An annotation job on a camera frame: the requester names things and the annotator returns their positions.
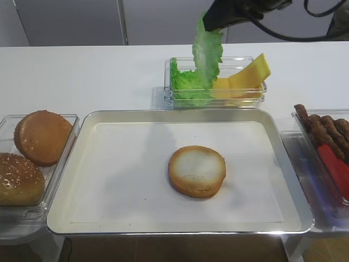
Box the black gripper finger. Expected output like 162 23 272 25
203 0 255 32

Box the green lettuce leaf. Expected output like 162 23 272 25
170 58 212 103
192 11 224 90

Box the tall yellow cheese slice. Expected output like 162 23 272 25
228 53 271 99

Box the flat yellow cheese slice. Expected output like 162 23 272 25
210 78 234 99

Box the clear lettuce cheese container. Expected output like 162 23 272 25
164 56 267 110

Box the green lettuce leaf in container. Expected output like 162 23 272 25
170 58 212 103

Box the brown meat patty leftmost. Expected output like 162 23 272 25
294 104 323 147

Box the clear meat tomato container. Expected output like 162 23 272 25
288 109 348 219

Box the bottom bun half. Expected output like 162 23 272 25
168 145 226 198

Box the brown meat patty rightmost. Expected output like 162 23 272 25
334 118 348 153

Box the silver metal tray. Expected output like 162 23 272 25
47 109 315 235

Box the white paper tray liner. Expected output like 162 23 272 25
73 122 283 223

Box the plain orange bun half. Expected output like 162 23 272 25
14 110 73 167

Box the clear bun container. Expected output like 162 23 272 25
1 114 80 227

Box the sesame bun top front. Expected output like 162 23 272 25
1 153 45 206

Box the black cable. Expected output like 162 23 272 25
244 0 349 43

